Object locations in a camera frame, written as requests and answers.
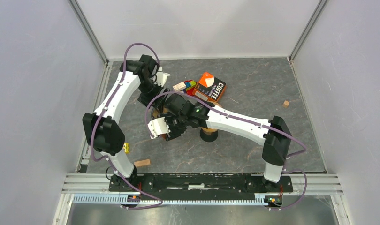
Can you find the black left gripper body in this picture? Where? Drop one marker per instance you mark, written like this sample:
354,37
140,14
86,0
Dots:
149,90

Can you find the grey slotted cable duct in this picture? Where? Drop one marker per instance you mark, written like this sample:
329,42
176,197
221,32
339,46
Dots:
133,200

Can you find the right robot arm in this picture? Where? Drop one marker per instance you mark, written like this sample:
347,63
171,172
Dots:
273,135

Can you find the orange filter box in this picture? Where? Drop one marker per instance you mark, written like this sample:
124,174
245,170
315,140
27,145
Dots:
209,88

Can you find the lime green toy brick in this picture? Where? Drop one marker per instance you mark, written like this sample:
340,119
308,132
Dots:
192,84

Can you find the white toy block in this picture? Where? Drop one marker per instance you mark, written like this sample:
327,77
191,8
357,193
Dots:
179,87

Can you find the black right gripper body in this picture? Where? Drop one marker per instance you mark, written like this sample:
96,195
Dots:
176,124

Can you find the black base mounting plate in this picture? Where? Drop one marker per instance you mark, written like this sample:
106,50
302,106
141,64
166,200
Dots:
164,187

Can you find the small wooden cube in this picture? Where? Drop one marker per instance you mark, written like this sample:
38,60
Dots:
285,104

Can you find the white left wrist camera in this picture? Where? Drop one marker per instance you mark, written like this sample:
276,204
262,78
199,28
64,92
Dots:
161,77

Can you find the small wooden plank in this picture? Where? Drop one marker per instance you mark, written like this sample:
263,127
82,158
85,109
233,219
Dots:
141,163

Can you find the yellow toy block figure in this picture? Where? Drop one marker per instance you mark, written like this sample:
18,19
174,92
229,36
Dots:
126,147

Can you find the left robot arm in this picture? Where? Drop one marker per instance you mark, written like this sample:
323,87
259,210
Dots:
101,127

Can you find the red toy block base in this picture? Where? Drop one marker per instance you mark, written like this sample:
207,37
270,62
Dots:
190,91

